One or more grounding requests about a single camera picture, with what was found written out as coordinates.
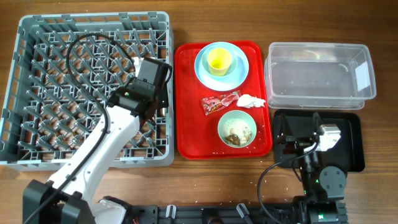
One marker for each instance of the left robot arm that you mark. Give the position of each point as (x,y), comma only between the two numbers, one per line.
(67,197)

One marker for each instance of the black tray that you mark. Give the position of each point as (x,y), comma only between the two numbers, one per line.
(348,151)

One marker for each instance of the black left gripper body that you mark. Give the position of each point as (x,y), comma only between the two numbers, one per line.
(162,96)

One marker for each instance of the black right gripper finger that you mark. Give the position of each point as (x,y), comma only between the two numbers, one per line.
(283,127)
(317,122)

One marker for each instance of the light blue plate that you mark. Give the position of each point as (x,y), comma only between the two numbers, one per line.
(233,80)

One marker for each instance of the grey dishwasher rack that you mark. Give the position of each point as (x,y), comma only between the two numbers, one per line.
(64,67)

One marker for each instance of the red plastic tray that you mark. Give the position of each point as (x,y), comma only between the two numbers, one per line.
(197,133)

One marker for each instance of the white tissue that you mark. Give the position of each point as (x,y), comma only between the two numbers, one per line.
(248,101)

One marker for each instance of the yellow plastic cup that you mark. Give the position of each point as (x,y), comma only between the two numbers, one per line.
(219,60)

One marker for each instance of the clear plastic bin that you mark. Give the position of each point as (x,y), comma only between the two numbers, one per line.
(314,75)

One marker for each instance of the green bowl with leftovers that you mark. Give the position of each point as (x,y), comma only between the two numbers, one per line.
(237,129)

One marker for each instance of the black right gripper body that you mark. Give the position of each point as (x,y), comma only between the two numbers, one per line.
(298,145)

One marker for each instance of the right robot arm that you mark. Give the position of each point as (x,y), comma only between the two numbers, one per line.
(323,185)

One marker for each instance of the red snack wrapper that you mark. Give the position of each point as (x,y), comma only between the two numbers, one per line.
(215,103)

